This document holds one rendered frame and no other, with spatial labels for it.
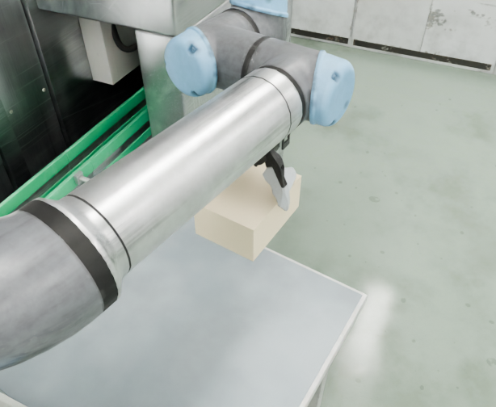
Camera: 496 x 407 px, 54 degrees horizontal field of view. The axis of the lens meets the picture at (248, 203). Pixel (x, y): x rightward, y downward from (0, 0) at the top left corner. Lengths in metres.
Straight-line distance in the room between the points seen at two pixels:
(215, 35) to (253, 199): 0.32
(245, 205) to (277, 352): 0.38
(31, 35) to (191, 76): 0.78
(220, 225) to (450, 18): 3.18
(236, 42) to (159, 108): 0.64
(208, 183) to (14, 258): 0.16
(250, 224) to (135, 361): 0.44
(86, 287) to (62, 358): 0.79
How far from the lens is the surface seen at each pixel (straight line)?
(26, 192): 1.20
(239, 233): 0.79
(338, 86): 0.52
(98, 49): 1.40
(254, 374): 1.04
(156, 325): 1.12
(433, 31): 3.86
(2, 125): 1.27
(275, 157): 0.76
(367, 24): 3.92
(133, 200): 0.37
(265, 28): 0.65
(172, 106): 1.17
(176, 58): 0.59
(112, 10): 1.15
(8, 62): 1.27
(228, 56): 0.57
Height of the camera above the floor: 1.67
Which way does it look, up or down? 43 degrees down
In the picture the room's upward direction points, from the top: straight up
